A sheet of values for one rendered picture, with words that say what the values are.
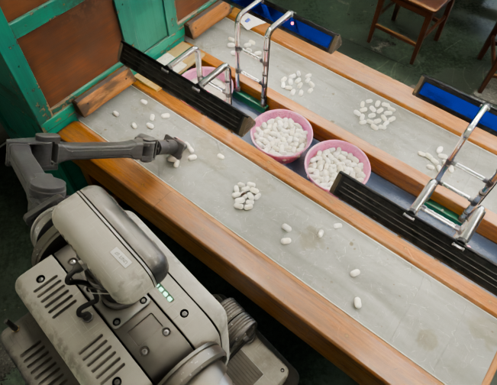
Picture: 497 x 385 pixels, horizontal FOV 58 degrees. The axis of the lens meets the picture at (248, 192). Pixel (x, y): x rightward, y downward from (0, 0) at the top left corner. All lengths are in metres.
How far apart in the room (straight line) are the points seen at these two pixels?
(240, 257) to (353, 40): 2.51
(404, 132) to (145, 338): 1.56
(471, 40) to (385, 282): 2.76
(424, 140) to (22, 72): 1.62
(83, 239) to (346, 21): 3.47
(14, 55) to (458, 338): 1.77
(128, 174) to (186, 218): 0.31
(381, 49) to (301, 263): 2.41
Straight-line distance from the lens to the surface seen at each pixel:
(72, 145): 1.52
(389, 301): 1.63
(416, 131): 2.10
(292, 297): 1.53
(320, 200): 1.73
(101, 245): 0.64
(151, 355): 0.77
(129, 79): 2.12
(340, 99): 2.13
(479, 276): 1.38
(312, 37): 1.90
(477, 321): 1.71
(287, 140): 1.92
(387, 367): 1.53
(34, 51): 1.86
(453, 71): 3.71
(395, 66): 3.60
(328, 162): 1.87
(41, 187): 1.09
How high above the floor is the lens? 2.19
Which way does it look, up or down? 56 degrees down
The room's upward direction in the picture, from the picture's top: 1 degrees clockwise
